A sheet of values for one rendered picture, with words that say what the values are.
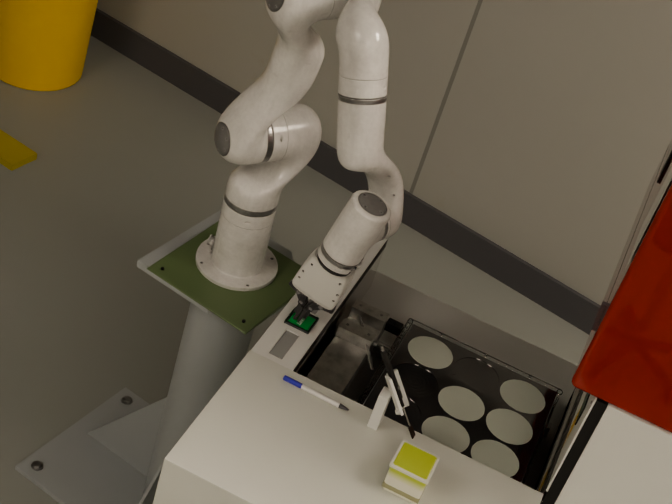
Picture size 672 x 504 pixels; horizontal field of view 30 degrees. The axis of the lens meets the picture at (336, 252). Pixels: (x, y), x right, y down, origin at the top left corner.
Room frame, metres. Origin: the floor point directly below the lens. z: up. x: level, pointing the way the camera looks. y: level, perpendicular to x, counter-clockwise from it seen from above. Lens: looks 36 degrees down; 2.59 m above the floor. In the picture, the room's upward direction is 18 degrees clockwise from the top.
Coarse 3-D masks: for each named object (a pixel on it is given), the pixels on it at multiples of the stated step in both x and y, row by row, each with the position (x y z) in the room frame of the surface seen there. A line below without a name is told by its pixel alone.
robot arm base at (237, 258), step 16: (224, 208) 2.24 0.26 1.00; (224, 224) 2.23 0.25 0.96; (240, 224) 2.21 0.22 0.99; (256, 224) 2.22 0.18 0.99; (272, 224) 2.27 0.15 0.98; (208, 240) 2.28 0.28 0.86; (224, 240) 2.22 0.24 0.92; (240, 240) 2.22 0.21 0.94; (256, 240) 2.23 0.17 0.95; (208, 256) 2.26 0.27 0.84; (224, 256) 2.22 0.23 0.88; (240, 256) 2.22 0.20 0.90; (256, 256) 2.24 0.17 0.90; (272, 256) 2.33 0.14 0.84; (208, 272) 2.21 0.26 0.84; (224, 272) 2.22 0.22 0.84; (240, 272) 2.22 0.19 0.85; (256, 272) 2.25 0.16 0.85; (272, 272) 2.27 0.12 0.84; (240, 288) 2.19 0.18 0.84; (256, 288) 2.21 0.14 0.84
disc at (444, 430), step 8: (432, 416) 1.91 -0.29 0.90; (440, 416) 1.92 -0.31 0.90; (424, 424) 1.88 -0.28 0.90; (432, 424) 1.89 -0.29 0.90; (440, 424) 1.90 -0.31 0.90; (448, 424) 1.90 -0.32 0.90; (456, 424) 1.91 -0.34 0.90; (424, 432) 1.86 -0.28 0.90; (432, 432) 1.87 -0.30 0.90; (440, 432) 1.87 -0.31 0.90; (448, 432) 1.88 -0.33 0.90; (456, 432) 1.89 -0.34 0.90; (464, 432) 1.90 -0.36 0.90; (440, 440) 1.85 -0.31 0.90; (448, 440) 1.86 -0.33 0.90; (456, 440) 1.87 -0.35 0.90; (464, 440) 1.87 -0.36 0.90; (456, 448) 1.84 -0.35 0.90; (464, 448) 1.85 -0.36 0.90
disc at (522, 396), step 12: (504, 384) 2.08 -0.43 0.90; (516, 384) 2.09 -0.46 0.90; (528, 384) 2.11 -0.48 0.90; (504, 396) 2.04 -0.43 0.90; (516, 396) 2.06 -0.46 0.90; (528, 396) 2.07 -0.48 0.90; (540, 396) 2.08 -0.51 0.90; (516, 408) 2.02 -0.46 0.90; (528, 408) 2.03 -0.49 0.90; (540, 408) 2.04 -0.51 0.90
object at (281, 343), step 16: (384, 240) 2.37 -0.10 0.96; (368, 256) 2.29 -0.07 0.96; (288, 304) 2.03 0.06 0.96; (320, 320) 2.02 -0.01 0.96; (272, 336) 1.92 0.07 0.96; (288, 336) 1.94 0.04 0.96; (304, 336) 1.95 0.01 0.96; (256, 352) 1.86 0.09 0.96; (272, 352) 1.88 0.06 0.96; (288, 352) 1.89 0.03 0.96; (304, 352) 1.90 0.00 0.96; (288, 368) 1.84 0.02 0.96
